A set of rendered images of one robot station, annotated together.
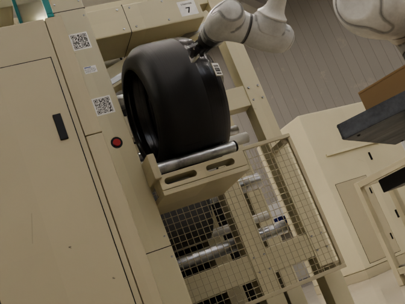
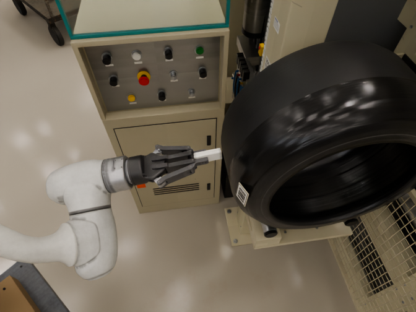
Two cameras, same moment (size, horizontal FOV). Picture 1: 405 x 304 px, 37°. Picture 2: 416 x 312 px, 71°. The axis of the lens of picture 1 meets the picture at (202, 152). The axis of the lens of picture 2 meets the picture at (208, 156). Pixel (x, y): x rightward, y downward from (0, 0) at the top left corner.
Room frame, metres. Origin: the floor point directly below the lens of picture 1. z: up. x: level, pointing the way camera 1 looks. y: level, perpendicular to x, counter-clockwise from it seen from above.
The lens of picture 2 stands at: (2.23, -0.55, 1.82)
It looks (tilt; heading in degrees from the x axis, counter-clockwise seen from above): 52 degrees down; 103
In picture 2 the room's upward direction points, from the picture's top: straight up
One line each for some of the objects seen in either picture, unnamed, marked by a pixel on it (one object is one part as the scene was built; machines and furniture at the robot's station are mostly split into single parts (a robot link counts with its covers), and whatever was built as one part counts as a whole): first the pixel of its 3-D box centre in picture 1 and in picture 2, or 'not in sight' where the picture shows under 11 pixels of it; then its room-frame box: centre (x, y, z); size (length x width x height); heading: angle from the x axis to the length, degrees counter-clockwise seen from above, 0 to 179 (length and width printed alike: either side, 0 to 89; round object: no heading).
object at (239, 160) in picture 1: (200, 173); (255, 197); (2.29, 0.04, 0.83); 0.36 x 0.09 x 0.06; 111
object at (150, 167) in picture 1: (145, 181); not in sight; (2.36, 0.25, 0.90); 0.40 x 0.03 x 0.10; 21
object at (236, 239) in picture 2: not in sight; (247, 223); (2.31, 0.32, 0.01); 0.27 x 0.27 x 0.02; 21
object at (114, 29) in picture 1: (137, 28); not in sight; (2.74, 0.08, 1.71); 0.61 x 0.25 x 0.15; 111
